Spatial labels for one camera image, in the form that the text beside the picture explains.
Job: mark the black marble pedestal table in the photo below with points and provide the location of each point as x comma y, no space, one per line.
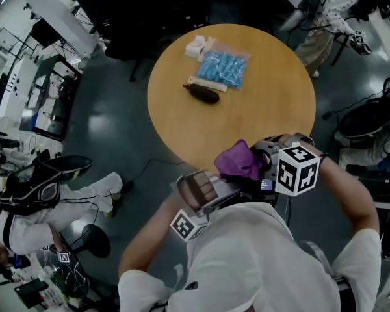
96,240

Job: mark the purple cloth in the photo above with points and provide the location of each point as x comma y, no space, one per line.
237,161

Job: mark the long beige paper sleeve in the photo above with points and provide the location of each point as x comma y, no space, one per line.
211,84

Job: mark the clear bag of blue items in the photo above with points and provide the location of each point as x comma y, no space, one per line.
224,68

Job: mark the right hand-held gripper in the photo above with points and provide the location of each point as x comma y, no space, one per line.
295,171

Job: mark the short beige paper sleeve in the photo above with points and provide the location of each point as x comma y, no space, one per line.
208,45

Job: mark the black workbench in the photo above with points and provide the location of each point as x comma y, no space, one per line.
61,109

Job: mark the black pouch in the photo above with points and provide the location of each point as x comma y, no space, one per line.
203,93

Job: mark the person's left forearm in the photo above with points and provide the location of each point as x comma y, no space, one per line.
149,245

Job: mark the black calculator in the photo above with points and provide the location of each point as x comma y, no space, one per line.
196,188

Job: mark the black desk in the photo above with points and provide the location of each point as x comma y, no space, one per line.
143,8

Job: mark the small black screen device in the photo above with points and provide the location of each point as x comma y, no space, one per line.
267,185

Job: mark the dark screen monitor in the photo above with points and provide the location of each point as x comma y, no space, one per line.
380,193

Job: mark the black tablet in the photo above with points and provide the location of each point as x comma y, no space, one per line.
31,288

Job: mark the white tissue pack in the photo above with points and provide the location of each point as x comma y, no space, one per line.
194,46

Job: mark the person's white shirt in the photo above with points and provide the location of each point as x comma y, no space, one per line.
247,265

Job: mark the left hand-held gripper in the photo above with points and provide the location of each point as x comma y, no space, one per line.
188,226

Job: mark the person's right forearm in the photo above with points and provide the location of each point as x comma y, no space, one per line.
351,197

